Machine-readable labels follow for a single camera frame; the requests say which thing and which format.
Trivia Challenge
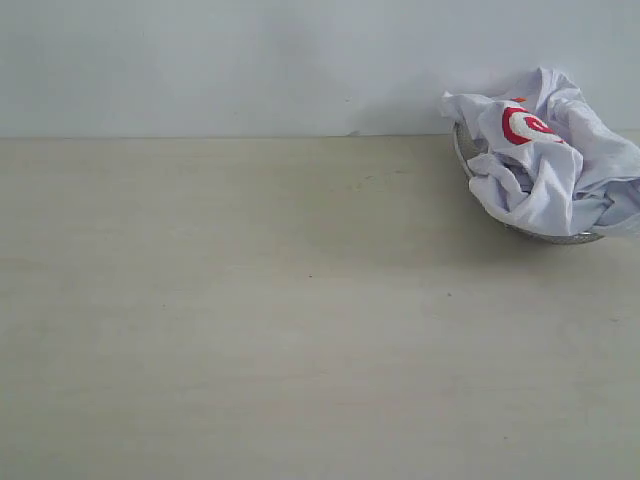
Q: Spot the white t-shirt red lettering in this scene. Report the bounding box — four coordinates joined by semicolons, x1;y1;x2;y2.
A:
441;68;639;239

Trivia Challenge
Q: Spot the round wire mesh basket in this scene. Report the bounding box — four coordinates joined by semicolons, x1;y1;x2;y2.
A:
452;122;603;245

